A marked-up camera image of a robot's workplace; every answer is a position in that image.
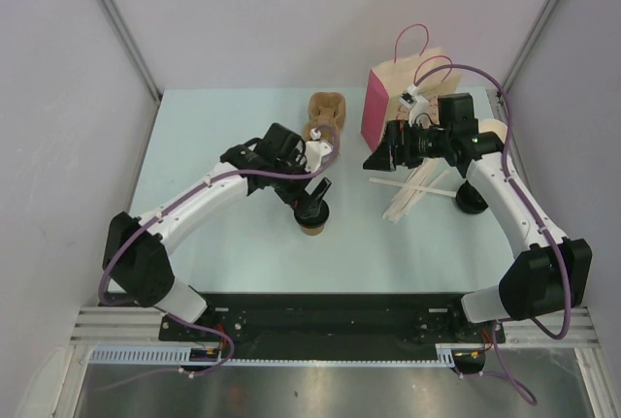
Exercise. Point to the white slotted cable duct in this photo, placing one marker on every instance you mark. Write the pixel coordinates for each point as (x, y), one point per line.
(194, 357)

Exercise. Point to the pile of white wrapped straws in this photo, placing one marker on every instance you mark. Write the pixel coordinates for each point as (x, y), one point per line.
(404, 200)

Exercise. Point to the stack of black cup lids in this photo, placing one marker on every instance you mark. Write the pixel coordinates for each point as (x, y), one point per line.
(469, 201)

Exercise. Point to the aluminium frame post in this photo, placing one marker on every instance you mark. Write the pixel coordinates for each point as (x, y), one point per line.
(129, 45)
(545, 14)

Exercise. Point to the single brown paper cup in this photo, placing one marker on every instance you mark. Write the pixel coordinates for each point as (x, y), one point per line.
(312, 230)

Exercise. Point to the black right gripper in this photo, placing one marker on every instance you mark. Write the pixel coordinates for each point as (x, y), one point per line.
(387, 156)

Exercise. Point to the left aluminium frame post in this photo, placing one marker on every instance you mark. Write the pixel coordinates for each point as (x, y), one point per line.
(129, 45)

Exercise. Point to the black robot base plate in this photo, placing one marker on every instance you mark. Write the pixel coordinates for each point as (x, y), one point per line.
(342, 327)

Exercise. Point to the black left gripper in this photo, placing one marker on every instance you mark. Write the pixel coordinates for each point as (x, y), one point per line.
(304, 204)

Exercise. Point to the right aluminium frame post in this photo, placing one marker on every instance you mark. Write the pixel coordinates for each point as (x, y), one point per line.
(545, 14)

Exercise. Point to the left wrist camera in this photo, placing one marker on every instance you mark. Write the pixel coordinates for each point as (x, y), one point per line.
(316, 153)

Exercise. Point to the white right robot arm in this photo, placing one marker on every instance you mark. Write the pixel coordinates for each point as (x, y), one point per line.
(550, 271)

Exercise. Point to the brown pulp cup carrier stack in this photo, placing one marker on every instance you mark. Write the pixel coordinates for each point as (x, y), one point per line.
(327, 111)

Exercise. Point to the pink kraft paper bag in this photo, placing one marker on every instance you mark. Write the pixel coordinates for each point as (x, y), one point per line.
(388, 80)

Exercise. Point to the stack of brown paper cups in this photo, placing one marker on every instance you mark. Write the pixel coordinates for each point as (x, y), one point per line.
(492, 125)

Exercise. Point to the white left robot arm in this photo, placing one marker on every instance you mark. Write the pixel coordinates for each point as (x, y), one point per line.
(138, 248)

